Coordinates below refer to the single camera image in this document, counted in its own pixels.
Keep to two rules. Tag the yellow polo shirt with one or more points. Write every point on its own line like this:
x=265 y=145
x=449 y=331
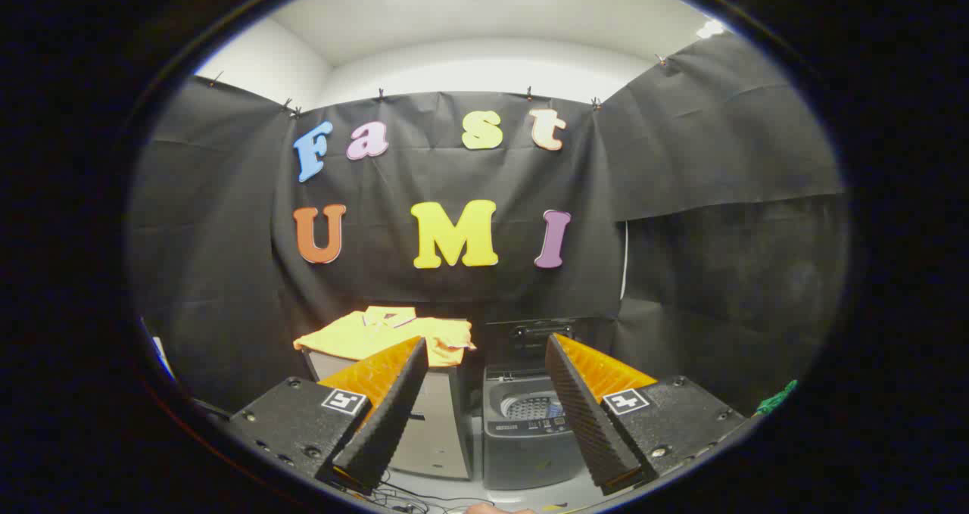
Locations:
x=356 y=336

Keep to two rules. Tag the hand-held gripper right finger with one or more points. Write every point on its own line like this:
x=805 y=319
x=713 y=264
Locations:
x=579 y=408

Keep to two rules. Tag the green object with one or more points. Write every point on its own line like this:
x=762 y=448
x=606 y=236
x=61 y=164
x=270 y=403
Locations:
x=776 y=400

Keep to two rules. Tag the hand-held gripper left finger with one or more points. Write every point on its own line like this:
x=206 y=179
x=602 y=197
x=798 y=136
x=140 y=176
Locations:
x=394 y=408

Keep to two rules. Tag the small ceiling light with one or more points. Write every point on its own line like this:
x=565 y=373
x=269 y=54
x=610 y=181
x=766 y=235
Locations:
x=710 y=28

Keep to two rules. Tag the grey cabinet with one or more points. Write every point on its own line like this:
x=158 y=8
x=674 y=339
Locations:
x=440 y=423

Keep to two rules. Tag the grey washing machine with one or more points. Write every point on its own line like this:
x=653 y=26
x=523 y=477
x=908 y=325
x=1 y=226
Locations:
x=522 y=453

